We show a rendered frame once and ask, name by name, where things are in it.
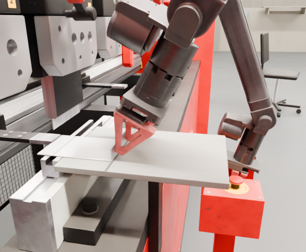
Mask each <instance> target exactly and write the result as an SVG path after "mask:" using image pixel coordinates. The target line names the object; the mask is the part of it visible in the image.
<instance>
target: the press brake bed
mask: <svg viewBox="0 0 306 252"><path fill-rule="evenodd" d="M200 69H201V66H200V68H199V71H198V74H197V78H196V81H195V84H194V87H193V91H192V94H191V97H190V100H189V104H188V107H187V110H186V113H185V116H184V120H183V123H182V126H181V129H180V133H190V131H193V133H194V134H196V133H197V123H198V105H199V87H200ZM189 193H190V185H180V184H171V183H164V185H163V188H162V246H161V251H160V252H181V248H182V241H183V234H184V227H185V221H186V214H187V207H188V200H189ZM143 252H149V235H148V237H147V240H146V243H145V246H144V250H143Z"/></svg>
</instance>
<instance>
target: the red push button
mask: <svg viewBox="0 0 306 252"><path fill-rule="evenodd" d="M229 182H230V183H231V187H232V188H233V189H239V188H240V185H241V184H242V183H243V182H244V180H243V178H242V177H240V176H238V175H231V176H230V177H229Z"/></svg>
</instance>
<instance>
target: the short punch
mask: <svg viewBox="0 0 306 252"><path fill-rule="evenodd" d="M40 79H41V87H42V94H43V102H44V109H45V116H46V117H47V118H48V119H51V124H52V130H55V129H56V128H57V127H59V126H60V125H62V124H63V123H65V122H66V121H68V120H69V119H71V118H72V117H73V116H75V115H76V114H78V113H79V112H80V103H82V102H83V101H84V100H83V88H82V76H81V70H77V71H75V72H72V73H70V74H67V75H64V76H50V75H48V76H45V77H41V78H40Z"/></svg>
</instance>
